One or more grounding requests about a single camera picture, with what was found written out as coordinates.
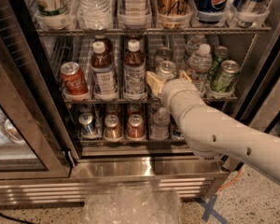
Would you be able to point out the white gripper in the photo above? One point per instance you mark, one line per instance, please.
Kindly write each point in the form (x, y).
(172, 91)

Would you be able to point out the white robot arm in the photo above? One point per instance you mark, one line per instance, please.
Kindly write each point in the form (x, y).
(210, 133)

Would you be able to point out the small water bottle bottom shelf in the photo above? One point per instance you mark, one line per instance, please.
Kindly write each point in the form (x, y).
(160, 124)

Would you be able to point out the red can bottom shelf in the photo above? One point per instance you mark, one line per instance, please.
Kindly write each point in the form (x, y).
(135, 126)

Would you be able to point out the blue Pepsi can bottom shelf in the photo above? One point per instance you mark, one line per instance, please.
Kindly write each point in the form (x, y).
(176, 132)

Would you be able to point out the rear green 7up can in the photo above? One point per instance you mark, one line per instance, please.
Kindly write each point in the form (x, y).
(220, 54)

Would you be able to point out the green 7up can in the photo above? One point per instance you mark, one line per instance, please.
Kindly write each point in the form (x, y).
(225, 76)
(220, 54)

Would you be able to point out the front green 7up can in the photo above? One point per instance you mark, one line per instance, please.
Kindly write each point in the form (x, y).
(225, 76)

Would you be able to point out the gold can bottom shelf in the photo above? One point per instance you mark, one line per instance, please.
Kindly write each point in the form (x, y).
(112, 128)

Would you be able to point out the blue can bottom shelf left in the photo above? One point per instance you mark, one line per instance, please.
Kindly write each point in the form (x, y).
(87, 121)

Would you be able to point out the red Coca-Cola can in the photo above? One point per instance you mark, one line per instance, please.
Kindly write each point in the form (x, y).
(73, 78)

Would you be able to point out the top shelf clear water bottle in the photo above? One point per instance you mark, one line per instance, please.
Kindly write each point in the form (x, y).
(94, 14)

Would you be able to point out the glass fridge door left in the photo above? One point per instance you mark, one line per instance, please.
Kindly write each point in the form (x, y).
(21, 107)

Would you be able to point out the front clear water bottle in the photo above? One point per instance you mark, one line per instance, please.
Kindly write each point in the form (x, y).
(198, 65)

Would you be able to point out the front right iced tea bottle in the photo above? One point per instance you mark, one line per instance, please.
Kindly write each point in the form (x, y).
(134, 69)

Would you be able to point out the iced tea bottle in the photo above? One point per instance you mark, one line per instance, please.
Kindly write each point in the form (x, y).
(134, 69)
(103, 69)

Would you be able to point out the rear clear water bottle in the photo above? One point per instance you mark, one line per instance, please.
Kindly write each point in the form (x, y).
(193, 44)

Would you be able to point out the front left iced tea bottle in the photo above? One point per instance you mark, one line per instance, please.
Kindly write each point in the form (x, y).
(103, 69)

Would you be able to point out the rear left tea bottle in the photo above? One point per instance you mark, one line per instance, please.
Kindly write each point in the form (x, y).
(106, 41)

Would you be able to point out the clear plastic wrapped pack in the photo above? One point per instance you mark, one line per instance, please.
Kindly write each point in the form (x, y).
(133, 205)

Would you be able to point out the blue tape cross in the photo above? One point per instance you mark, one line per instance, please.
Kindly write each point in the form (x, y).
(209, 210)

